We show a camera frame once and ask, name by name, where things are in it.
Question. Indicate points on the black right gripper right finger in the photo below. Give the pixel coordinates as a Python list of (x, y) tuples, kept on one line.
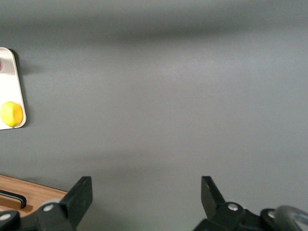
[(209, 197)]

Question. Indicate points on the wooden drawer front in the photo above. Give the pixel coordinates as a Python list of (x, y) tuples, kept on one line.
[(9, 186)]

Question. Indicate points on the white rectangular tray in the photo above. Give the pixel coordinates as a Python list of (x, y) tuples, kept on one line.
[(10, 91)]

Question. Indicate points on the yellow lemon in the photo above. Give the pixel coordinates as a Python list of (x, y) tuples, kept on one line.
[(11, 114)]

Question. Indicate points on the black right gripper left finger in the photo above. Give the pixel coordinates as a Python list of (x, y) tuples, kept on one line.
[(80, 199)]

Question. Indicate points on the wooden drawer cabinet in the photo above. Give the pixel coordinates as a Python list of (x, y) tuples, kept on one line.
[(43, 192)]

